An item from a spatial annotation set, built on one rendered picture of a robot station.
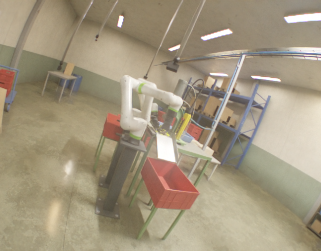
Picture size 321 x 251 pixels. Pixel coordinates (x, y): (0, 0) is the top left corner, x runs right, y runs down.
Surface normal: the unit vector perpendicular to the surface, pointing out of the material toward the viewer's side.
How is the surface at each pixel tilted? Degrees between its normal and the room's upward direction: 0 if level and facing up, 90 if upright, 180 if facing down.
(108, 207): 90
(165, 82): 90
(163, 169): 90
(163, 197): 90
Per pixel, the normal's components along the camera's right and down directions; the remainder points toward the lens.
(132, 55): 0.30, 0.29
